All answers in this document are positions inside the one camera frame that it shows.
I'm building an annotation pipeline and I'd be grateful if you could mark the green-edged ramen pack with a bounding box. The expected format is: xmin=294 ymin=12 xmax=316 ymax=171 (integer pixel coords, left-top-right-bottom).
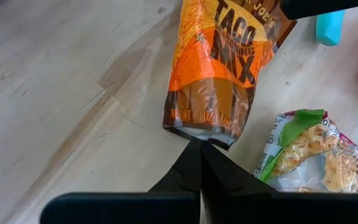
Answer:
xmin=253 ymin=108 xmax=358 ymax=194

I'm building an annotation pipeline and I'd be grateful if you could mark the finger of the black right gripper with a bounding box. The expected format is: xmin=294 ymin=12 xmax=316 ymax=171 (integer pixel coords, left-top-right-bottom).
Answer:
xmin=280 ymin=0 xmax=358 ymax=21

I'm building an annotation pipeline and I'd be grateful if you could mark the orange taco seasoning packet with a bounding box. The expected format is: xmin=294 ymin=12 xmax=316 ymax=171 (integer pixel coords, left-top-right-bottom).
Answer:
xmin=162 ymin=0 xmax=298 ymax=151

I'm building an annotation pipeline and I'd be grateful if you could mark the spoon with teal handle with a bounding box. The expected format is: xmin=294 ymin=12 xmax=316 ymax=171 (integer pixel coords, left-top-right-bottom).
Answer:
xmin=314 ymin=9 xmax=346 ymax=47

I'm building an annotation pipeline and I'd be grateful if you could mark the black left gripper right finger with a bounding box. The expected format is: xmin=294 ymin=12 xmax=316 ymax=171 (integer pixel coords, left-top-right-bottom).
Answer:
xmin=200 ymin=141 xmax=358 ymax=224

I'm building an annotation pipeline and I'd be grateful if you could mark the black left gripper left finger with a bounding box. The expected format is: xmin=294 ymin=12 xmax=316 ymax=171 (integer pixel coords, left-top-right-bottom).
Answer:
xmin=40 ymin=139 xmax=202 ymax=224

